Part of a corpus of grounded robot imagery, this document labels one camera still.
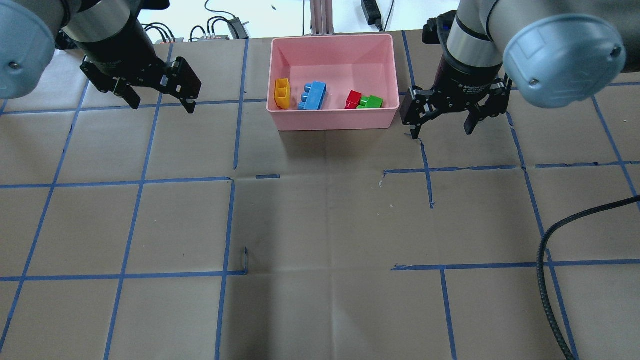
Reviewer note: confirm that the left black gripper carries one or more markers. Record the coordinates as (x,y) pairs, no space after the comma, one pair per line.
(121,56)

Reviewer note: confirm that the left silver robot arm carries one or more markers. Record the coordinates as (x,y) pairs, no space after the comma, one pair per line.
(29,30)

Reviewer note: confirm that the aluminium frame post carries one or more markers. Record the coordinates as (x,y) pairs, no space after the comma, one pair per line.
(321,17)

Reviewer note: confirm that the yellow toy block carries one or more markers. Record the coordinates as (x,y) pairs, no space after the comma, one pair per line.
(282,93)

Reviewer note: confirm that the blue toy block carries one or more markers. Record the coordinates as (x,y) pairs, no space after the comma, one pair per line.
(312,96)

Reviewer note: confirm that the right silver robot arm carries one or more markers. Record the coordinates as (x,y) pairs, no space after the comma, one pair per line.
(555,52)

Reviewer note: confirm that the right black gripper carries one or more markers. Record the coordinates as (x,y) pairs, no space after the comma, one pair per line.
(461,79)

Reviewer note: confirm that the black power adapter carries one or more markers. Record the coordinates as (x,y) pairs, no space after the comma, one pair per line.
(372,13)

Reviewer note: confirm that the green toy block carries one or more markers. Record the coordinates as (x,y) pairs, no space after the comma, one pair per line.
(370,102)

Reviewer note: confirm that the red toy block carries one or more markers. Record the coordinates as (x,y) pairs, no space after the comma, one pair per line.
(353,100)

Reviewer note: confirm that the pink plastic box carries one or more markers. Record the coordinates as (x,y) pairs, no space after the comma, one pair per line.
(348,62)

